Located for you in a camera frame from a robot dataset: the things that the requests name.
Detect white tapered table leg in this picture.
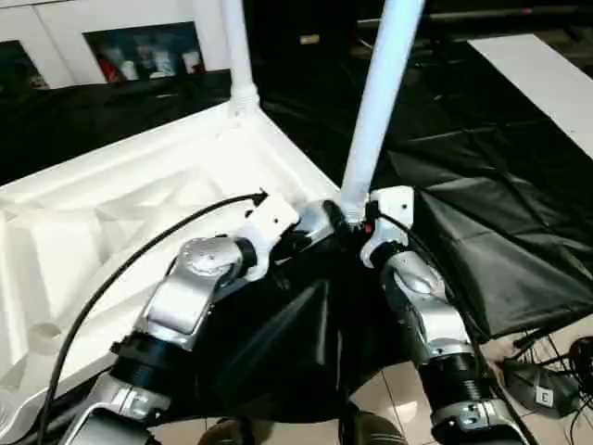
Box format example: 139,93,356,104
221,0,261,118
339,0,428,224

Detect white plastic table top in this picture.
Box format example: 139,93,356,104
0,99,342,437

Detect black work mat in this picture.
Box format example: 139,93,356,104
0,27,593,426

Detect black stand pole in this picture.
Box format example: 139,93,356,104
513,324,557,350

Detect white flat board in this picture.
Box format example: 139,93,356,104
467,34,593,159

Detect black stand base with label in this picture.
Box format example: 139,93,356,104
502,359,580,417

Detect white sideboard cabinet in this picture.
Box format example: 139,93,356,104
0,0,233,90

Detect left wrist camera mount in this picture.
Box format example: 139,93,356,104
240,194,301,283

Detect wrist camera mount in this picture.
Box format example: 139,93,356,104
360,185,415,270
240,194,301,283

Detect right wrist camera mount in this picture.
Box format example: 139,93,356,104
360,185,415,270

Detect robot arm base with cables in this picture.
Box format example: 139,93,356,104
509,324,593,445

